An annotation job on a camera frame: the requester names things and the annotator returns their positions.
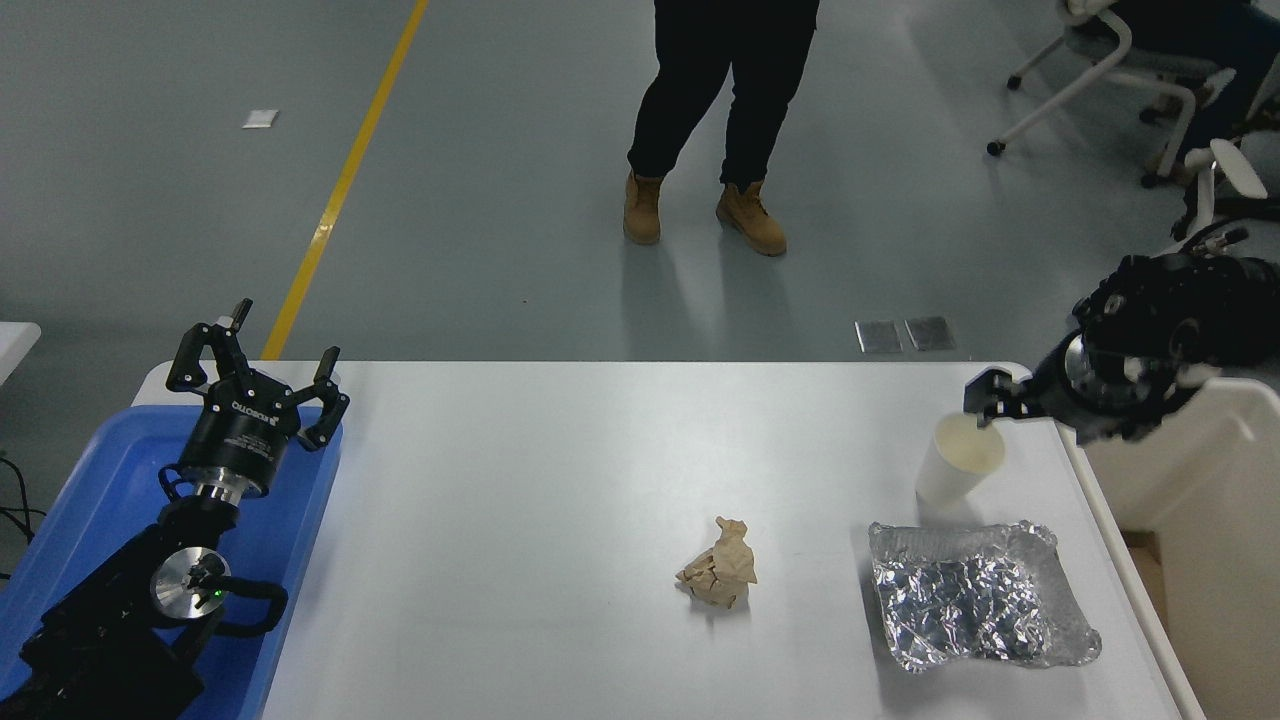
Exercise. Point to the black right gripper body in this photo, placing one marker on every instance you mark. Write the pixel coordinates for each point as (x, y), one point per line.
(1048, 388)

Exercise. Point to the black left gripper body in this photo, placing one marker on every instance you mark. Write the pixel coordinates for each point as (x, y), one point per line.
(243, 432)

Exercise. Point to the white paper cup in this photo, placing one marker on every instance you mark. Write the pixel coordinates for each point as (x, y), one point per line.
(945, 478)

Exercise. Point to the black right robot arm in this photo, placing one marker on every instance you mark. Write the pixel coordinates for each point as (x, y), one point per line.
(1160, 310)

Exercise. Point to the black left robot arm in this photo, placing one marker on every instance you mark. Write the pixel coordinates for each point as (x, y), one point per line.
(110, 620)

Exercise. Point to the metal floor plate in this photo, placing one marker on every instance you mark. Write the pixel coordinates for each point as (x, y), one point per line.
(879, 337)
(930, 334)

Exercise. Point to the blue plastic tray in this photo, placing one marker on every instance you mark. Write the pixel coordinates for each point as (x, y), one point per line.
(100, 480)

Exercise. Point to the crumpled foil tray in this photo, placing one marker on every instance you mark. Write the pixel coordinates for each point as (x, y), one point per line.
(970, 600)

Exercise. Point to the large pale bin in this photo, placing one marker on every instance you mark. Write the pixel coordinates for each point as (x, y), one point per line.
(1200, 520)

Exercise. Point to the small white side table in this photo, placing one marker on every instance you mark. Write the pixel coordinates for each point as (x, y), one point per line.
(15, 350)

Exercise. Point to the crumpled tan paper ball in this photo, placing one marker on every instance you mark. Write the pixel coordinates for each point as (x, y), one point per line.
(722, 570)

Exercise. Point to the seated person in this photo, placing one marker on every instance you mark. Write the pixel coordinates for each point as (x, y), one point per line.
(1235, 40)

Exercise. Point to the standing person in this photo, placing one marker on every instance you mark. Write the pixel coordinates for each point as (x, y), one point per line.
(740, 70)

